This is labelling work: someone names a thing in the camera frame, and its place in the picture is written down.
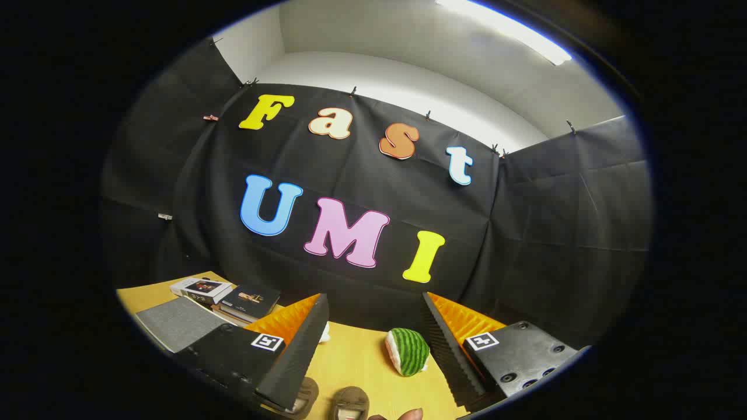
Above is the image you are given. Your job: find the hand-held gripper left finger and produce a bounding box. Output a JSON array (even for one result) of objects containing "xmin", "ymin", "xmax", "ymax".
[{"xmin": 174, "ymin": 293, "xmax": 330, "ymax": 412}]

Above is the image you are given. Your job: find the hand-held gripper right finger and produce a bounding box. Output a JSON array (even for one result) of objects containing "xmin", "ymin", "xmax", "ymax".
[{"xmin": 420, "ymin": 290, "xmax": 591, "ymax": 409}]

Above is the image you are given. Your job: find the brown fuzzy shoe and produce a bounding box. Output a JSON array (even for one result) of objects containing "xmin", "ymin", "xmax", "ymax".
[
  {"xmin": 291, "ymin": 376, "xmax": 320, "ymax": 420},
  {"xmin": 329, "ymin": 386, "xmax": 371, "ymax": 420}
]

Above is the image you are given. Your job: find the grey fabric storage box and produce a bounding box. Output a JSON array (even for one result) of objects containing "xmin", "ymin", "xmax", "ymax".
[{"xmin": 135, "ymin": 296, "xmax": 231, "ymax": 354}]

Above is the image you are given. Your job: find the watermelon slice plush toy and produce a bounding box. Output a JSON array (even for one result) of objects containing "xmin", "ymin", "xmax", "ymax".
[{"xmin": 385, "ymin": 328, "xmax": 431, "ymax": 377}]

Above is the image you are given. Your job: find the dark scales cover book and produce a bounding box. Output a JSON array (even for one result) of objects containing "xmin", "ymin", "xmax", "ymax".
[{"xmin": 219, "ymin": 284, "xmax": 281, "ymax": 321}]

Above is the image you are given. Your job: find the white portrait cover book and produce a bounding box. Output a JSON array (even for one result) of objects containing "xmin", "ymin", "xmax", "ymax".
[{"xmin": 170, "ymin": 278, "xmax": 233, "ymax": 305}]

